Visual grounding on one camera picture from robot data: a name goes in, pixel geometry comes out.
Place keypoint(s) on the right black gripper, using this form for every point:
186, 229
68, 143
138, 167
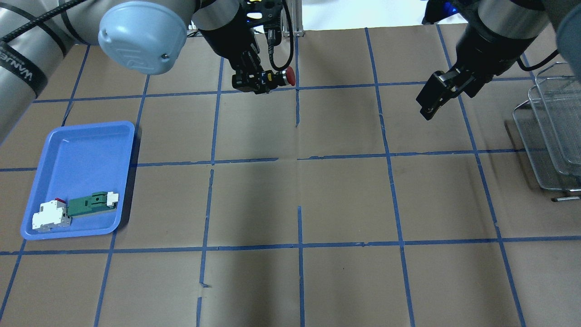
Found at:
482, 51

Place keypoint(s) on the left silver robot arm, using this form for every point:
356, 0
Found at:
142, 35

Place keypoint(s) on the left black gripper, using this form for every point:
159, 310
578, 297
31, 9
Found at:
228, 40

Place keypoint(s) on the red emergency stop button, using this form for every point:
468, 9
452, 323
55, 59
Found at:
282, 78

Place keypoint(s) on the blue plastic tray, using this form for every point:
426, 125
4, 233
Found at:
77, 161

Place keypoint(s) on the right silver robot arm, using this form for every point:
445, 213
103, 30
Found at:
520, 19

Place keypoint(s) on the green terminal block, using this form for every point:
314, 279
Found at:
98, 202

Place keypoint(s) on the wire mesh shelf basket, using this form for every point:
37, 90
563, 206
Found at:
548, 123

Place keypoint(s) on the white circuit breaker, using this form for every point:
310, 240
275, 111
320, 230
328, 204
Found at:
52, 214

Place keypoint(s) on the aluminium frame post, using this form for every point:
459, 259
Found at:
295, 27

